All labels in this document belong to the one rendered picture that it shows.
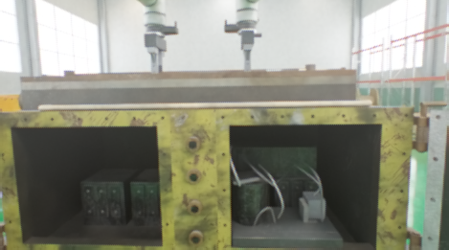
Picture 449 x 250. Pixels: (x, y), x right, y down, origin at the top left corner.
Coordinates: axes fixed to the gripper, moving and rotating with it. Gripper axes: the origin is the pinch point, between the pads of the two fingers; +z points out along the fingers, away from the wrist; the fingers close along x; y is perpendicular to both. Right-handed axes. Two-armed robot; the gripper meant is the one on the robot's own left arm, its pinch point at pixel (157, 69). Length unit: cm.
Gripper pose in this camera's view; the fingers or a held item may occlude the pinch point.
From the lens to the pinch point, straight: 98.2
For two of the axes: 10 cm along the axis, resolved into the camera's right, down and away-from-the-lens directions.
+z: 0.2, 10.0, 0.9
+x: -0.5, 0.9, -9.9
